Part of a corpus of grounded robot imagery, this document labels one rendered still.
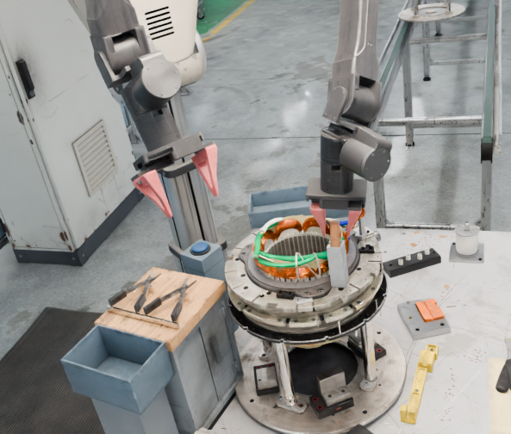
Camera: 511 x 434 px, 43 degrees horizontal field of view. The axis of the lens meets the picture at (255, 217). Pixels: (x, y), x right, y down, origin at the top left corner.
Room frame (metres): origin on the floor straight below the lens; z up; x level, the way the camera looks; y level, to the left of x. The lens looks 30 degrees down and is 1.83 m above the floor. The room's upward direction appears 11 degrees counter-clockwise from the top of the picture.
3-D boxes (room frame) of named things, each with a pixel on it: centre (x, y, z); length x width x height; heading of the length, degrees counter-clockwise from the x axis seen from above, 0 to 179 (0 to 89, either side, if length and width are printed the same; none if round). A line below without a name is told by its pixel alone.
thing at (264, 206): (1.40, -0.11, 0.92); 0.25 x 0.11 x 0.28; 83
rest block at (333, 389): (0.97, -0.10, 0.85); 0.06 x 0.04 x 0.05; 104
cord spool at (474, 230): (1.43, -0.55, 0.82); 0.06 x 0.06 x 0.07
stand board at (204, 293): (1.08, 0.22, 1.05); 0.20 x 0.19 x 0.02; 146
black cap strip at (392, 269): (1.42, -0.39, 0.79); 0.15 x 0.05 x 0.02; 100
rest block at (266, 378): (1.06, 0.04, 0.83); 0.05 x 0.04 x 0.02; 0
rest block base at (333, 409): (0.97, -0.09, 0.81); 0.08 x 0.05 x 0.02; 104
